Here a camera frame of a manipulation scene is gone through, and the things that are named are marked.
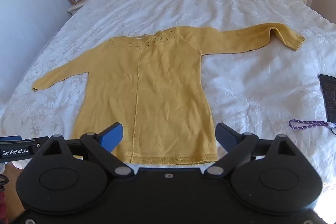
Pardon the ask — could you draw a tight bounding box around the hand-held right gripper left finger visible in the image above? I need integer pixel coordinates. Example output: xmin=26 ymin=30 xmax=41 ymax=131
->
xmin=39 ymin=122 xmax=134 ymax=178

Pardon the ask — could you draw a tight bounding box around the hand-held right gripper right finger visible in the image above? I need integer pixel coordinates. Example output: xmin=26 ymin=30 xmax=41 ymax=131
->
xmin=204 ymin=122 xmax=299 ymax=178

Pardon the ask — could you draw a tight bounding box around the yellow knit sweater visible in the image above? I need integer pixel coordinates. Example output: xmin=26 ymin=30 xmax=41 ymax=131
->
xmin=32 ymin=22 xmax=305 ymax=166

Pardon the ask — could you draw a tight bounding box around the dark red knit clothing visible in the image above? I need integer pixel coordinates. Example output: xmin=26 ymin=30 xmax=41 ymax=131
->
xmin=0 ymin=187 xmax=8 ymax=218

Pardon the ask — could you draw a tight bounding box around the black smartphone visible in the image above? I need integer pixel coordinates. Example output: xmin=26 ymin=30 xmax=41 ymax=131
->
xmin=319 ymin=74 xmax=336 ymax=122

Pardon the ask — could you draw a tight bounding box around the purple braided lanyard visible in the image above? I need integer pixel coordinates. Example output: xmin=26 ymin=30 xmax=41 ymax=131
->
xmin=289 ymin=119 xmax=336 ymax=131

